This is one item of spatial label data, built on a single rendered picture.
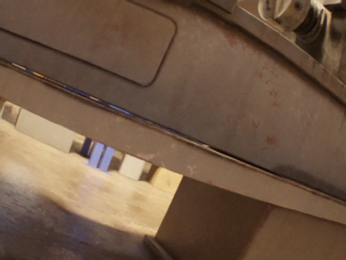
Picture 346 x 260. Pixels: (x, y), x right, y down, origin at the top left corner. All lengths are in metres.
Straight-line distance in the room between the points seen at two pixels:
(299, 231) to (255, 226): 0.18
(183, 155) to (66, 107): 0.24
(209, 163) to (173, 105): 0.19
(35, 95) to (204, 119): 0.45
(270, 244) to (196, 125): 0.43
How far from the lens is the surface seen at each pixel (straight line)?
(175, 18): 0.95
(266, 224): 1.08
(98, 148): 2.96
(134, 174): 3.24
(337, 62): 1.31
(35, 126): 3.00
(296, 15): 1.36
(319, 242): 1.30
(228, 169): 0.83
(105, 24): 0.90
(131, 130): 0.75
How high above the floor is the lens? 0.47
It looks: 1 degrees up
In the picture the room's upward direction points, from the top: 23 degrees clockwise
